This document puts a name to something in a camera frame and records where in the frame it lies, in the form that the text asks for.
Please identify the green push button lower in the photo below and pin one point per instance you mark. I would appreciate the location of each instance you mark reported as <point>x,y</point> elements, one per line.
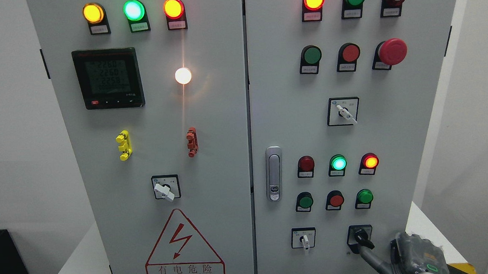
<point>304,202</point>

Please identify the white lit indicator lamp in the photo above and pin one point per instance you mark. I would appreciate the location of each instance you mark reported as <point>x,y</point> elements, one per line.
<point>183,75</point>

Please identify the white selector switch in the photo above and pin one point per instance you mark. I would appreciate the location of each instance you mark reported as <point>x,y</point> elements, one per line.
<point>343,111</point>
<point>303,238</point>

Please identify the white selector switch upper right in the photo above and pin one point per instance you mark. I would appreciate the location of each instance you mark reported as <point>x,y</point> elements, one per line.
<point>343,111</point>

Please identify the red terminal connector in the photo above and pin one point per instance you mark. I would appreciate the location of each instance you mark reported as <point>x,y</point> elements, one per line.
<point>192,142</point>

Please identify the white platform with hazard stripes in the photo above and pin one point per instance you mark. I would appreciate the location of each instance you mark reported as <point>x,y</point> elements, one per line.
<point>90,257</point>

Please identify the grey right cabinet door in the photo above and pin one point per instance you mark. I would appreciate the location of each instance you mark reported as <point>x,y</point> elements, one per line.
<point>290,110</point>

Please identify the grey left cabinet door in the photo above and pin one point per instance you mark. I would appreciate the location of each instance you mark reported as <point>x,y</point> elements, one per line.
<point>215,191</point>

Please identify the yellow indicator light top left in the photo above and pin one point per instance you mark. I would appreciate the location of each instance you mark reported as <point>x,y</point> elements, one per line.
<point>95,15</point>

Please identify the red buzzer alarm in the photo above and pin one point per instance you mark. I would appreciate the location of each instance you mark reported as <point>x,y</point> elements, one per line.
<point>391,8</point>

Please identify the green indicator light top left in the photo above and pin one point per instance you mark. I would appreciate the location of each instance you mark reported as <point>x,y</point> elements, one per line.
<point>137,18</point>

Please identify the white selector switch lower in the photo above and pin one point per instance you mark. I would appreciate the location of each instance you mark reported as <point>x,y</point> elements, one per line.
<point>303,238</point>

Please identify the red push button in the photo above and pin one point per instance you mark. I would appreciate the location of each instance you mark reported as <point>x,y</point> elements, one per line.
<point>334,200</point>
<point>347,57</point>

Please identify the green push button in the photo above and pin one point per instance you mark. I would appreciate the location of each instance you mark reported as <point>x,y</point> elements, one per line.
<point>310,59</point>
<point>304,202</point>

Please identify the red push button lower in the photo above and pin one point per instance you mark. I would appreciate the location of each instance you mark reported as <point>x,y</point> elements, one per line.
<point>334,200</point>

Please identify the yellow terminal connector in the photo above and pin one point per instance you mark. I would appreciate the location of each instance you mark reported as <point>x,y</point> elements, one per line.
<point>124,145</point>

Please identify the green push button upper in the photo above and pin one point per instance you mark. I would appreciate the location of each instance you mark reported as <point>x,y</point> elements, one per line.
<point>310,59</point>

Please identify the red indicator light top left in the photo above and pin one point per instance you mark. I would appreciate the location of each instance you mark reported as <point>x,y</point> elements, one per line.
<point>174,11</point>

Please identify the white selector switch left door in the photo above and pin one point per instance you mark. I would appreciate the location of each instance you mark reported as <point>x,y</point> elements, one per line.
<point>166,187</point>

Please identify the red indicator middle right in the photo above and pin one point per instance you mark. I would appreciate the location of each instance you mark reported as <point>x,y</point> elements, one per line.
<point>368,164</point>

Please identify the green lit indicator middle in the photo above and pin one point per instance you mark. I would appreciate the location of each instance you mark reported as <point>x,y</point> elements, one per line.
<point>337,165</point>

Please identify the green indicator top right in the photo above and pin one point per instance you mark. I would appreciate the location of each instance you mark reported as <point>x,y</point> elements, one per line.
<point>352,9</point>

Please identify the red electric hazard warning sticker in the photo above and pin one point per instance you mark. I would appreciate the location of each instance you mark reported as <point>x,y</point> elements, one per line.
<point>182,249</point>

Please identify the red lit indicator top right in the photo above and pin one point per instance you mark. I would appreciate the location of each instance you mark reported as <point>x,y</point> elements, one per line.
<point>312,10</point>

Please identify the black digital power meter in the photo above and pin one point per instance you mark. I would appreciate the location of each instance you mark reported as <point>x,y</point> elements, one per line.
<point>109,78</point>

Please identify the silver door lock handle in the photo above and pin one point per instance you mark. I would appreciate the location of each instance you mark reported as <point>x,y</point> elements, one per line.
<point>273,173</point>

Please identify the dark red indicator middle left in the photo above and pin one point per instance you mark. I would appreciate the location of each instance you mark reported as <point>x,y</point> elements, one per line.
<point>305,167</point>

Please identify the green indicator lower right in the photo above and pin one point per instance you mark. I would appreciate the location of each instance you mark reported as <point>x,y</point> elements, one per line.
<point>364,199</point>

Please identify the red emergency stop mushroom button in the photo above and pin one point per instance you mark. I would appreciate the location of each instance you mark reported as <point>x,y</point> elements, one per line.
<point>389,53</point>

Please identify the grey cabinet door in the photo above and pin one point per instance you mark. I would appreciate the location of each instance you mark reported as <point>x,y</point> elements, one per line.
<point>215,191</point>
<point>290,110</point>

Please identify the black knob selector switch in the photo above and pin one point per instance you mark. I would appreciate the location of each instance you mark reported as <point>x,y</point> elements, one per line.
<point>359,235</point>

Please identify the red push button upper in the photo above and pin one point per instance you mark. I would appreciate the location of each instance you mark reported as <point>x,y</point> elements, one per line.
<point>347,57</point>

